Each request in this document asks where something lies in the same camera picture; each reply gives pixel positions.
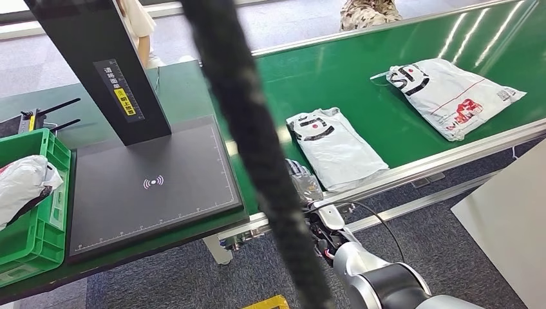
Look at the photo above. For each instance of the black device with antennas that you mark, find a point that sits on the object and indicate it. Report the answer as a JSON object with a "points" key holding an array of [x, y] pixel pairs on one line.
{"points": [[36, 119]]}

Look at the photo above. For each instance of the white panel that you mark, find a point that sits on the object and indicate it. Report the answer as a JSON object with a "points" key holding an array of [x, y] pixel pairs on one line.
{"points": [[512, 221]]}

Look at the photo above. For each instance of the green conveyor belt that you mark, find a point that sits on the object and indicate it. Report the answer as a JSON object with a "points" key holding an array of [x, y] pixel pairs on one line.
{"points": [[341, 76]]}

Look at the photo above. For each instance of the yellow floor marker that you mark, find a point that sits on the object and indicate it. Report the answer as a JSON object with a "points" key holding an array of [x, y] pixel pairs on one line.
{"points": [[266, 303]]}

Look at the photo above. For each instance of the small grey courier package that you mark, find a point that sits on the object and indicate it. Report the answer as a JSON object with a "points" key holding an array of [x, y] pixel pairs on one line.
{"points": [[337, 149]]}

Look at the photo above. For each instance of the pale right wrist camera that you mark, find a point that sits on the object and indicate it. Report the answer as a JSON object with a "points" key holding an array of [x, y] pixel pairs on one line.
{"points": [[330, 219]]}

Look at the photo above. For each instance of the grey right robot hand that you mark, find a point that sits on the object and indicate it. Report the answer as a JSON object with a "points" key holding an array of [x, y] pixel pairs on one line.
{"points": [[307, 185]]}

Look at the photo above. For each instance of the large grey courier package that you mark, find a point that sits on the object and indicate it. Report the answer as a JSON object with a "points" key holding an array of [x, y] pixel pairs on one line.
{"points": [[448, 98]]}

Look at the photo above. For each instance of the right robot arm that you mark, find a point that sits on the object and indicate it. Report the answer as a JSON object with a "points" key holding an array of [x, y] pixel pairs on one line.
{"points": [[384, 285]]}

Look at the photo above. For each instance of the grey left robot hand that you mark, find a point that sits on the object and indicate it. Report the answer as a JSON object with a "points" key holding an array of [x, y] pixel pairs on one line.
{"points": [[30, 207]]}

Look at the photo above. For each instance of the green plastic crate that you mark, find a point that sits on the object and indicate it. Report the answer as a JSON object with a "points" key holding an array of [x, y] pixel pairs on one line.
{"points": [[38, 247]]}

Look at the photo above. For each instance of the person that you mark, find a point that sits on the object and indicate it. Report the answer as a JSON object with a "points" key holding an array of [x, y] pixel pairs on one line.
{"points": [[136, 25], [369, 15]]}

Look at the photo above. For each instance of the black inbound scanner machine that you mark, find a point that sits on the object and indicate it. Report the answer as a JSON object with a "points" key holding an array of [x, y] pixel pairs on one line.
{"points": [[149, 204]]}

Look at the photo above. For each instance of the white table leg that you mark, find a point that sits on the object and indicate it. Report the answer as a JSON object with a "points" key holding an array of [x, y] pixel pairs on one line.
{"points": [[219, 251]]}

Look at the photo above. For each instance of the yellow warning sticker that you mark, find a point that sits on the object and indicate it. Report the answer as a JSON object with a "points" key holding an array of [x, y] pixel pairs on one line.
{"points": [[124, 102]]}

